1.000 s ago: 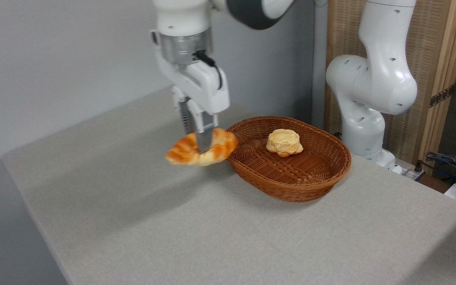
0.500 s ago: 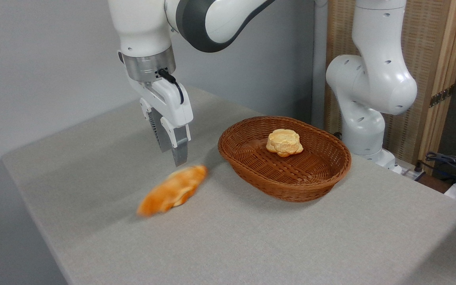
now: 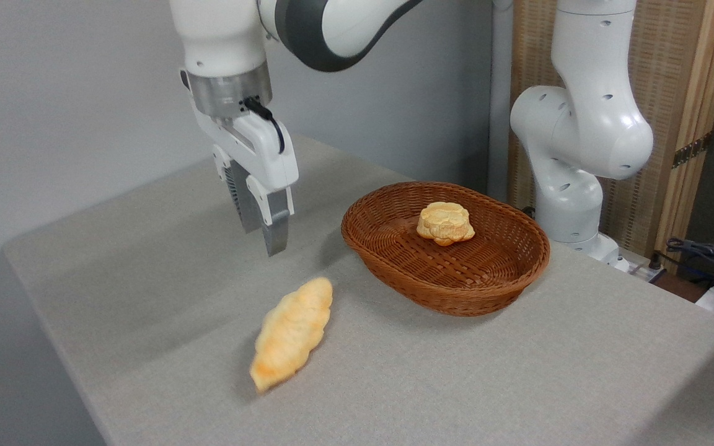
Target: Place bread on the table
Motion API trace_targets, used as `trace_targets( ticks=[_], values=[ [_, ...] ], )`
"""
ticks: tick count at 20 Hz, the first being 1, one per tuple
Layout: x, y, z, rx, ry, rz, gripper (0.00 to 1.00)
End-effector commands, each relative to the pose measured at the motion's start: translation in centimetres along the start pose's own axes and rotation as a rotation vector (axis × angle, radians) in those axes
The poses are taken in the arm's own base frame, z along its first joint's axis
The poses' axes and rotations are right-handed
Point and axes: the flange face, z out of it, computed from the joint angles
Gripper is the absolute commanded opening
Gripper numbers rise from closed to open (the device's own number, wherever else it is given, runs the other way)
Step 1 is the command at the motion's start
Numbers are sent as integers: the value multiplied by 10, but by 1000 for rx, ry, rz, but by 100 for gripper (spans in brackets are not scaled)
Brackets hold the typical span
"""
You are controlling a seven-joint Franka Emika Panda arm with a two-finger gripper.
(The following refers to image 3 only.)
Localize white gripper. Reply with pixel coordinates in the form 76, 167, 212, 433
179, 68, 300, 258

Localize braided golden bread loaf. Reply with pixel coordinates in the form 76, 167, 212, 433
249, 276, 334, 394

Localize round pale bread bun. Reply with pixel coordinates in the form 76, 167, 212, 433
416, 201, 476, 247

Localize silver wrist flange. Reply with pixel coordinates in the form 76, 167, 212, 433
185, 61, 273, 120

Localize brown wicker basket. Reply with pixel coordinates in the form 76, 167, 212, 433
341, 181, 551, 318

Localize white power strip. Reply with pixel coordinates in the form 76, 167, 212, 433
625, 260, 668, 283

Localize metal screen hinge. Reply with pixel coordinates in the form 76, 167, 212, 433
672, 133, 712, 169

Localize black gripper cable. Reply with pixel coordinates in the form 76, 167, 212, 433
242, 96, 286, 154

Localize dark tangled cables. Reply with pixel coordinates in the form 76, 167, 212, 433
654, 237, 714, 293

